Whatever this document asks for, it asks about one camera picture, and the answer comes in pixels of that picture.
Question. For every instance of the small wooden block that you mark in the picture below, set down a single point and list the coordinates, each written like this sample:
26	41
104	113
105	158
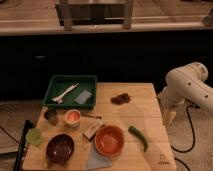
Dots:
92	129

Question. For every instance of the dark purple bowl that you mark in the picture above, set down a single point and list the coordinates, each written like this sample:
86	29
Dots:
60	148

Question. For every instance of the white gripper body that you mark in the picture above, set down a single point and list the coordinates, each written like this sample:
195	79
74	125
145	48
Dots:
169	100

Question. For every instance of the orange bowl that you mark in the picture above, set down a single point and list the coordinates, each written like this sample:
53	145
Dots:
109	140

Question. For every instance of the dark thin stick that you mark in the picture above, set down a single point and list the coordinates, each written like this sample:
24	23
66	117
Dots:
91	116

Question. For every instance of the wooden frame structure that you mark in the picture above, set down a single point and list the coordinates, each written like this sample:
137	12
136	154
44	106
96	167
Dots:
94	13

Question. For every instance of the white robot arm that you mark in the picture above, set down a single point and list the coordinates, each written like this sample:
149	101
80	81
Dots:
186	82

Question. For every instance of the white cup orange inside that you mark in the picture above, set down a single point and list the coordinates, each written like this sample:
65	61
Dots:
72	118

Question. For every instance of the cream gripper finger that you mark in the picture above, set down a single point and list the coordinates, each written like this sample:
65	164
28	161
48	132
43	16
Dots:
169	117

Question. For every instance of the white plastic fork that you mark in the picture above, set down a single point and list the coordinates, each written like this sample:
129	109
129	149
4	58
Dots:
59	99

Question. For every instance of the green chili pepper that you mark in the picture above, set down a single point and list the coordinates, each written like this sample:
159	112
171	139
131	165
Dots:
133	130

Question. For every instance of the green plastic tray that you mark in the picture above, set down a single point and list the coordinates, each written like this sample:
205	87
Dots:
59	83

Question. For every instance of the small dark metal cup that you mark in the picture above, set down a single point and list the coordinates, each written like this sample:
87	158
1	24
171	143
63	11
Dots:
51	116

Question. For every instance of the grey sponge pad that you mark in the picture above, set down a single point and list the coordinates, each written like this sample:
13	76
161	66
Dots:
83	97

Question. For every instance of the black bar stand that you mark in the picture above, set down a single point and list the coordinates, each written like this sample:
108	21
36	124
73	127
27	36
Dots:
27	125

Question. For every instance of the dark purple grape bunch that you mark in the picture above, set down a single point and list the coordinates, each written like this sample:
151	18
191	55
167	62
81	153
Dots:
121	99

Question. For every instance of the grey cloth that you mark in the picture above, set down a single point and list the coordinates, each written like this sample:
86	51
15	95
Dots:
96	160

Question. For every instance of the light green cup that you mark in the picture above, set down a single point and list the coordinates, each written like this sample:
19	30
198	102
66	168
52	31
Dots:
34	137

